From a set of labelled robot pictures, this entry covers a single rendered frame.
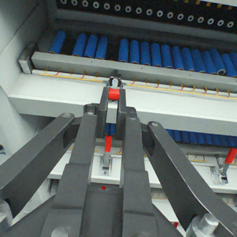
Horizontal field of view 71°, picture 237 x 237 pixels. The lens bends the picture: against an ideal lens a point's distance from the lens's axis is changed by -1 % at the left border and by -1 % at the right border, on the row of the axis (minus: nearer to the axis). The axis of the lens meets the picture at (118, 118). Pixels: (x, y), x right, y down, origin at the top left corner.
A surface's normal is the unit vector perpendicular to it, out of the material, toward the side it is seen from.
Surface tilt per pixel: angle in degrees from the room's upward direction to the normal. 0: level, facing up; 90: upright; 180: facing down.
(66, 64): 110
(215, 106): 20
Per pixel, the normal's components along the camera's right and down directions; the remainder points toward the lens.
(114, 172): 0.10, -0.54
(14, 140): -0.03, 0.60
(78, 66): -0.07, 0.84
